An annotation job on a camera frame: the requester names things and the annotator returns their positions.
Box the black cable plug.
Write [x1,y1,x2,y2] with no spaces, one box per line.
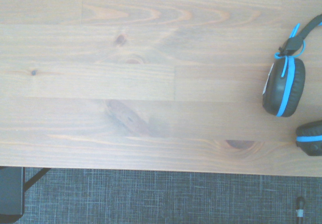
[295,196,306,224]

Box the black and blue headphone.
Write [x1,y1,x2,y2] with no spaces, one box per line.
[262,14,322,157]

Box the black metal table leg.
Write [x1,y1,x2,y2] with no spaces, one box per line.
[0,166,26,224]

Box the black diagonal table brace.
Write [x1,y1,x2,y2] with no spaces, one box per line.
[24,168,52,190]

